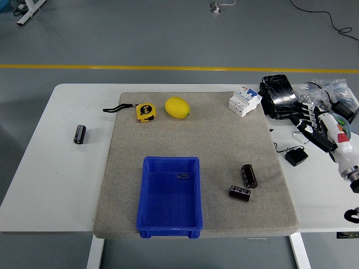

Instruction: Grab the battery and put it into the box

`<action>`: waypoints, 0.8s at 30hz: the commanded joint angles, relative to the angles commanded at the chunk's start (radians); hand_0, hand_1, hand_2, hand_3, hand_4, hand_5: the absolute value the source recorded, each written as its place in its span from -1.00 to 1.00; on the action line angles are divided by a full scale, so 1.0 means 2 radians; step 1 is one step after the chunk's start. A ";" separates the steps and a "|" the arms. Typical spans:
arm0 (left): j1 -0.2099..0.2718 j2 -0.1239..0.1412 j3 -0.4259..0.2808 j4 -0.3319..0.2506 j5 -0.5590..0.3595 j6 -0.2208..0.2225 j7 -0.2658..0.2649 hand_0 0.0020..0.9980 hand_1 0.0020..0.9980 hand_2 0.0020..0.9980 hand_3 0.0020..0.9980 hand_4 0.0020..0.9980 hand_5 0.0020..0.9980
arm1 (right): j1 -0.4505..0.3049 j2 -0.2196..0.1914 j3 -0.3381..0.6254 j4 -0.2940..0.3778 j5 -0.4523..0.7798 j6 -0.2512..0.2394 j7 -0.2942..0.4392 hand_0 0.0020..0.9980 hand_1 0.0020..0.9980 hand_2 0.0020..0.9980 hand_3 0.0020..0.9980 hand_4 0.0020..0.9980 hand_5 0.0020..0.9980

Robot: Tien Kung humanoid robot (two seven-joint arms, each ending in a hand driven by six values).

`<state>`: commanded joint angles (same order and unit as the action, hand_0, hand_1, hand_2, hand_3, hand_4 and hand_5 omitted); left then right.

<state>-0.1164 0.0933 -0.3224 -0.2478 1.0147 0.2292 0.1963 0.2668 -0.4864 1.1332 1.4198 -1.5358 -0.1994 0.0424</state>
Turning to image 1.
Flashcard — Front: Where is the dark brown cylindrical battery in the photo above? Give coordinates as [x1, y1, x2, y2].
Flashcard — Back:
[241, 164, 258, 189]
[228, 184, 252, 202]

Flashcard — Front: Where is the white circuit breaker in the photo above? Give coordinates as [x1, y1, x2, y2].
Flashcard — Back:
[228, 86, 263, 118]

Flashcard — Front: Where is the black floor cable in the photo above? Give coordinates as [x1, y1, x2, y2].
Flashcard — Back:
[288, 0, 359, 43]

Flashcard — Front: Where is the white table leg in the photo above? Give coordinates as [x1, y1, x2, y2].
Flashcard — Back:
[289, 233, 312, 269]
[86, 234, 105, 269]

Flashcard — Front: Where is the silver floor socket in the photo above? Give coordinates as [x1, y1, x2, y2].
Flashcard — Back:
[209, 1, 223, 15]

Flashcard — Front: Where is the thin black adapter cable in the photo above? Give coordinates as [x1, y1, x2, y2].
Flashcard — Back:
[273, 142, 296, 155]

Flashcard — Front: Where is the yellow tape measure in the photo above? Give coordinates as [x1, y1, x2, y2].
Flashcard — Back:
[102, 103, 157, 124]

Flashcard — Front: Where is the grey-brown mat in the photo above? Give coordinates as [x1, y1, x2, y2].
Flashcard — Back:
[93, 91, 300, 239]

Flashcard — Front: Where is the large black power adapter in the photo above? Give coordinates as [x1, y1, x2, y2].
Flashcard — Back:
[331, 100, 359, 124]

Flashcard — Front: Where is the blue plastic box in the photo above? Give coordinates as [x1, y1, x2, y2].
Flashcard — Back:
[136, 156, 204, 240]

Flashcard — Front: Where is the table height control panel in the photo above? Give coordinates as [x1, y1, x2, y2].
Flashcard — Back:
[336, 231, 359, 240]

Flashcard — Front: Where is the small black power adapter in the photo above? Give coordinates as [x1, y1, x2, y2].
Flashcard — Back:
[284, 147, 309, 168]

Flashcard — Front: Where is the plastic bag of blue parts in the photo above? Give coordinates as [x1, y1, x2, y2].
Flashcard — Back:
[311, 78, 352, 105]

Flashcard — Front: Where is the thin wire loop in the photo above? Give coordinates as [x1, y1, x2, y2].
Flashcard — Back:
[293, 131, 310, 145]

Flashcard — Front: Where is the light blue bowl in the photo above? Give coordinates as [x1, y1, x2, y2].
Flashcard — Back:
[333, 113, 353, 141]

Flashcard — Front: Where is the black cylindrical battery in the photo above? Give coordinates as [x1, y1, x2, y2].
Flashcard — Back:
[73, 124, 87, 145]

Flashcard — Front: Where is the white desk frame leg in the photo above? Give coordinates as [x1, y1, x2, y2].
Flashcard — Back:
[16, 0, 47, 27]

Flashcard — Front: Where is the yellow lemon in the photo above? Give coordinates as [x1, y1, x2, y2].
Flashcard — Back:
[164, 96, 191, 120]

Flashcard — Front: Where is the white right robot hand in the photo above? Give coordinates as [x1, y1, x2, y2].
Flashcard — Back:
[290, 101, 359, 174]

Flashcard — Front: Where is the black wrapped device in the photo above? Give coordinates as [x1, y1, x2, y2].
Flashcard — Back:
[257, 74, 305, 120]

